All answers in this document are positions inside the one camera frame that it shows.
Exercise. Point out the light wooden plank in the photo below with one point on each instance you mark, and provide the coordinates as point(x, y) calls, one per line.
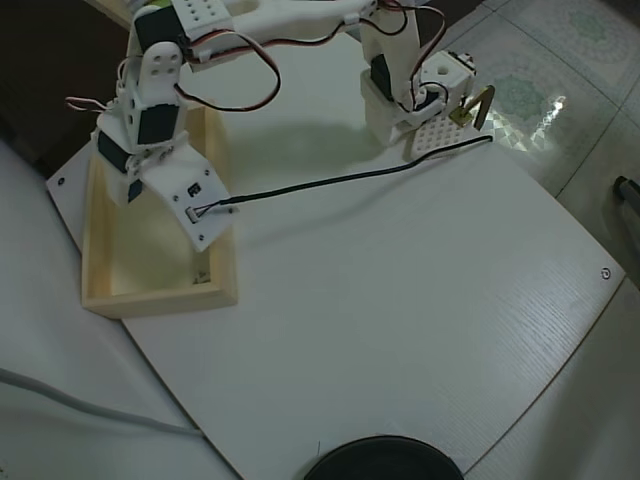
point(107, 10)

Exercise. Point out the black round object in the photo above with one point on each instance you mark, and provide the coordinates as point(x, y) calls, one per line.
point(380, 460)

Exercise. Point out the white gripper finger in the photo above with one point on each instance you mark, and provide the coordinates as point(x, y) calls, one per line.
point(120, 190)

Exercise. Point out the light wooden box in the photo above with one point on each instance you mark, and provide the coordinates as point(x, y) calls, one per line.
point(150, 300)

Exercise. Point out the black stand leg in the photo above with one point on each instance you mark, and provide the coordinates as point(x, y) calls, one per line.
point(631, 192)

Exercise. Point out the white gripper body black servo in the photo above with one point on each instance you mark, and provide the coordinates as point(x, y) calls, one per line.
point(111, 156)

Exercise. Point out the brass and wood clamp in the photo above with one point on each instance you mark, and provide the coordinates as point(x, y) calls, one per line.
point(482, 107)

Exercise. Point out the green cloth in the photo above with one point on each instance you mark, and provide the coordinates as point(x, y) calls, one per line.
point(159, 3)

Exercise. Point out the white wrist camera mount plate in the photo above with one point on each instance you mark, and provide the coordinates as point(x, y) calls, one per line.
point(200, 200)

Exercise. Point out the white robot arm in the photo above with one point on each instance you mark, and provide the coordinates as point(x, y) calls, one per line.
point(300, 20)

